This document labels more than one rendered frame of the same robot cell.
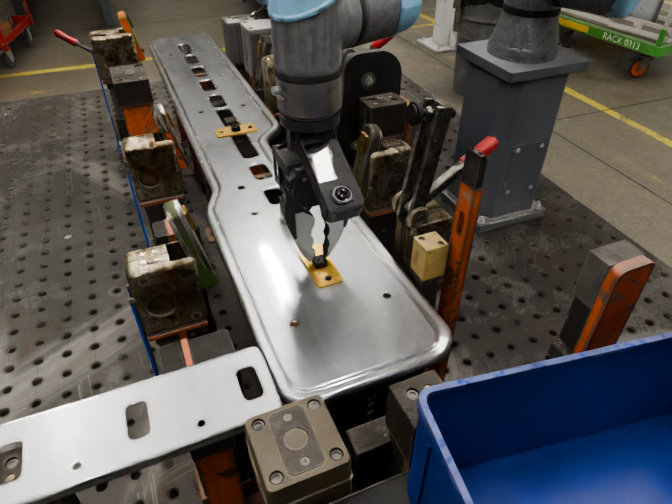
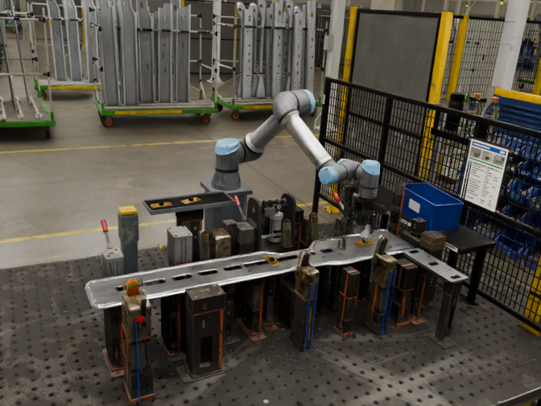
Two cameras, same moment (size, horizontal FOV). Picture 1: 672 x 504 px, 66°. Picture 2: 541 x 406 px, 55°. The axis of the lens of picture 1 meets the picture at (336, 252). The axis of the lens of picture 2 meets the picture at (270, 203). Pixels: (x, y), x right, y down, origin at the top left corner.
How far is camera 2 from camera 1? 244 cm
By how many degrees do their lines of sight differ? 82
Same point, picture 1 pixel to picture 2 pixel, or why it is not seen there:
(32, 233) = not seen: outside the picture
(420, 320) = (379, 232)
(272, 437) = (435, 236)
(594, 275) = (402, 188)
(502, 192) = not seen: hidden behind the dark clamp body
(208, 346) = (402, 262)
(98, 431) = (439, 267)
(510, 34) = (236, 179)
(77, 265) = (295, 387)
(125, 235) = (262, 374)
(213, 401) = (422, 255)
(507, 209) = not seen: hidden behind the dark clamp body
